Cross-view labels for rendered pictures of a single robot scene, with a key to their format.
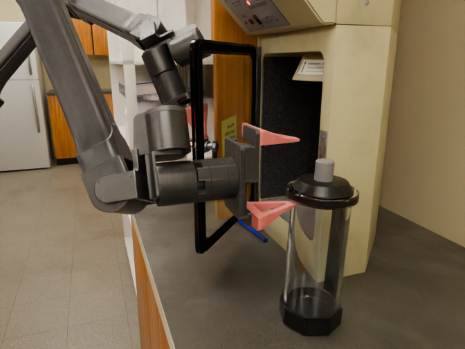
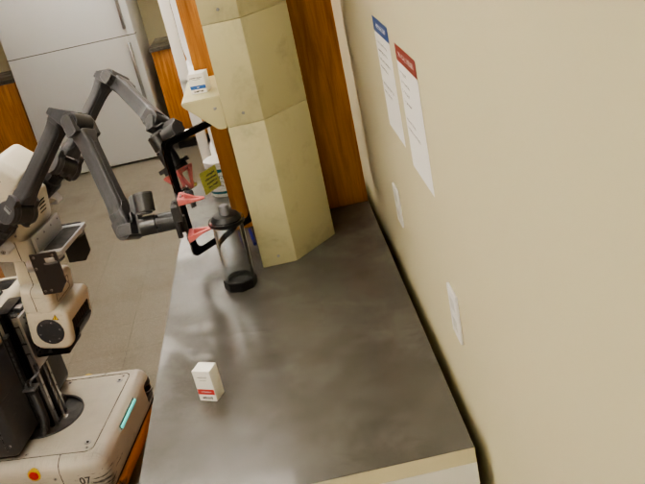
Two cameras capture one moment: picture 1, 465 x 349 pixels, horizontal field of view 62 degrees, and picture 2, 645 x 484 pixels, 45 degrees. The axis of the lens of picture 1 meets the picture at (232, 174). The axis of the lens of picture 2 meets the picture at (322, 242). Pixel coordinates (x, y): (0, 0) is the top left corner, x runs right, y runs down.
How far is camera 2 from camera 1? 1.91 m
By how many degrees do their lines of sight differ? 20
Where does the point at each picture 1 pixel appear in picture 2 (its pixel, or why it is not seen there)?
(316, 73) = not seen: hidden behind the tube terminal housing
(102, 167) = (118, 221)
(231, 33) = not seen: hidden behind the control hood
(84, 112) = (108, 197)
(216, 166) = (163, 216)
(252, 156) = (177, 210)
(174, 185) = (145, 228)
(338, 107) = (243, 169)
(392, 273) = (313, 259)
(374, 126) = (272, 174)
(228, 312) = (203, 285)
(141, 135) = (132, 205)
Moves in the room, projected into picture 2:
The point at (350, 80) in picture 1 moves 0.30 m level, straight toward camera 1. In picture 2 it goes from (247, 154) to (183, 194)
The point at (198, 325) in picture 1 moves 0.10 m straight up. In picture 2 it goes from (185, 291) to (177, 263)
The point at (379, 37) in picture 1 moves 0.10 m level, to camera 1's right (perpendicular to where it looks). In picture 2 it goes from (258, 128) to (290, 124)
